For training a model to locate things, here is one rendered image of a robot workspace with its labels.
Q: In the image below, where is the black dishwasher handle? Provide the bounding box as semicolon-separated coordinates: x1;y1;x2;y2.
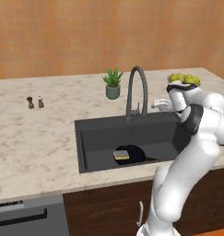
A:
0;207;49;229

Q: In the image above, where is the dark grey arched tap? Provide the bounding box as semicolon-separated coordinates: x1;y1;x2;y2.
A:
124;65;149;122

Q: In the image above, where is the yellow grey sponge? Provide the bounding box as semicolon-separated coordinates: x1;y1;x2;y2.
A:
112;149;130;161

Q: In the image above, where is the brown pepper shaker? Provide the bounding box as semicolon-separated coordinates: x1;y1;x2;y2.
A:
26;96;35;110

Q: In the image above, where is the dark wood cupboard door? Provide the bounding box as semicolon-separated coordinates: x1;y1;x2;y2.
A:
62;167;224;236

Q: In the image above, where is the grey dishwasher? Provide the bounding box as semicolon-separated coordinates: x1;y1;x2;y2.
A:
0;194;70;236

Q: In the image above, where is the dark grey sink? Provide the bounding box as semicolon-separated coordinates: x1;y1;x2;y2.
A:
74;111;193;174

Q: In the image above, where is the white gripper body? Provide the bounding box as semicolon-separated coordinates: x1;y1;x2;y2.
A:
150;98;174;112

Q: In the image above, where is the silver cupboard handle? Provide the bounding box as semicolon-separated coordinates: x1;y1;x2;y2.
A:
136;200;145;229

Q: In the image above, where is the green plant in grey pot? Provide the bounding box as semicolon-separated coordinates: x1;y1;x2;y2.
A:
101;66;124;100

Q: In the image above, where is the bowl of yellow-green fruit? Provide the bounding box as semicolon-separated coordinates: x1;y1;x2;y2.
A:
168;73;202;89

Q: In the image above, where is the brown white-topped salt shaker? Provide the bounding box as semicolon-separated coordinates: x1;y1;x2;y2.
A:
36;95;45;109

